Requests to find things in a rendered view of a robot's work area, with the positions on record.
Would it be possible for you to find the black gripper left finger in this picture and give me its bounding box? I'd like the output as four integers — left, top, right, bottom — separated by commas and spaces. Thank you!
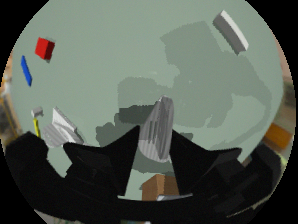
63, 125, 140, 196

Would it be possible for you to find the blue rectangular block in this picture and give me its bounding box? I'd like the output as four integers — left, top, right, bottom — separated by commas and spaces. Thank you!
21, 56, 32, 87

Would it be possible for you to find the small white cube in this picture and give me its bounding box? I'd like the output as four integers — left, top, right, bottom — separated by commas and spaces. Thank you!
32, 107, 43, 117

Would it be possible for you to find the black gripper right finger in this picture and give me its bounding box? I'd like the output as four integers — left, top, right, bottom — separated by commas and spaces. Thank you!
169, 129, 242, 196

